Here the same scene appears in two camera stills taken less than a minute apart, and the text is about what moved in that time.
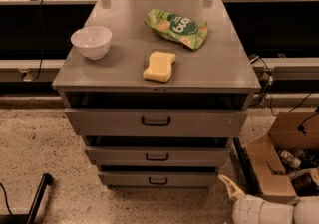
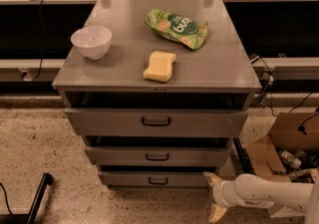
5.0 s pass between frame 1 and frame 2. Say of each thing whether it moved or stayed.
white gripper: moved
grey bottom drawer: stayed
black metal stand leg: stayed
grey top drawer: stayed
